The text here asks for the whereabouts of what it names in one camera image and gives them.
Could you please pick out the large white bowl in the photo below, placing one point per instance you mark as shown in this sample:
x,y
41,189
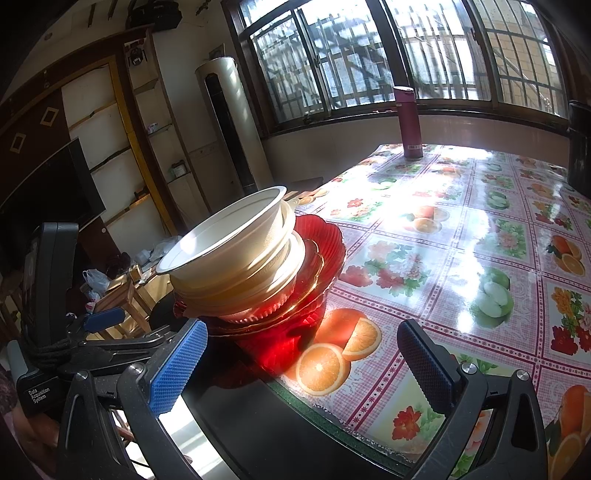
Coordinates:
x,y
207,230

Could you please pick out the small white bowl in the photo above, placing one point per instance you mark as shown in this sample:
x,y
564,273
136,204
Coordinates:
x,y
298,258

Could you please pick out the white plastic bag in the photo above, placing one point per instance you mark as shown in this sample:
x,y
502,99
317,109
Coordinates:
x,y
94,281

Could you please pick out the crumpled clear plastic bags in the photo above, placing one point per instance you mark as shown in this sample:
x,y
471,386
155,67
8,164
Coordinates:
x,y
161,249

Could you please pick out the standing air conditioner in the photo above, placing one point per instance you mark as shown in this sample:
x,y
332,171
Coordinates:
x,y
240,120

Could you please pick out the small black white figurine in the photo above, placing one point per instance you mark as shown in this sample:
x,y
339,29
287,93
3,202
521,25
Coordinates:
x,y
137,55

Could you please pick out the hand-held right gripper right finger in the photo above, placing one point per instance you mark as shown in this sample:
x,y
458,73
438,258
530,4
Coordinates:
x,y
425,367

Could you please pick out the person's floral clothing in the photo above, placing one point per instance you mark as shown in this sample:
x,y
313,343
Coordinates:
x,y
7,392

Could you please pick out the pink thermos bottle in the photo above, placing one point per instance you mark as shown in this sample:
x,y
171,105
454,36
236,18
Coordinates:
x,y
408,124

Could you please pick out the small shelf container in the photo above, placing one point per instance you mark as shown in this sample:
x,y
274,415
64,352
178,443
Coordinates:
x,y
178,170

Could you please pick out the yellow plastic bowl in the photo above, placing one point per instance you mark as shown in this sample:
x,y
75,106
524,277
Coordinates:
x,y
258,311
240,284

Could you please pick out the black television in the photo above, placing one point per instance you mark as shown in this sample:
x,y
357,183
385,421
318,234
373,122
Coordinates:
x,y
46,198

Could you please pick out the floral fruit print tablecloth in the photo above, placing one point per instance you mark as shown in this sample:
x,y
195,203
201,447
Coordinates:
x,y
461,258

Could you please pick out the light wooden chair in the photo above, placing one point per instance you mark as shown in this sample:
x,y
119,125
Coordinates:
x,y
122,295

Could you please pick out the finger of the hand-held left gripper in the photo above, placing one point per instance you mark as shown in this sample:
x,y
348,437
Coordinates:
x,y
115,353
106,318

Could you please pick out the barred window with dark frame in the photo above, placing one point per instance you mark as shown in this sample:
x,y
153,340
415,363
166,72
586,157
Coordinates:
x,y
351,117

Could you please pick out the black bag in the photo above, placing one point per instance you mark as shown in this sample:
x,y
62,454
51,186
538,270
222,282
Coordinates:
x,y
154,14

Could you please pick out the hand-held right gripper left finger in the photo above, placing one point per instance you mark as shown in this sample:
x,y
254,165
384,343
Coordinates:
x,y
178,369

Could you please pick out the wooden wall cabinet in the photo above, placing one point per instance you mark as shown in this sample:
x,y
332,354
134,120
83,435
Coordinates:
x,y
106,124

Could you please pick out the person's left forearm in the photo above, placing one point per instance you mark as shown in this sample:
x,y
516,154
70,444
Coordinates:
x,y
39,438

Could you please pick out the plain red plate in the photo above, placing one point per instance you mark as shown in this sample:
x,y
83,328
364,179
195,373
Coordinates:
x,y
330,249

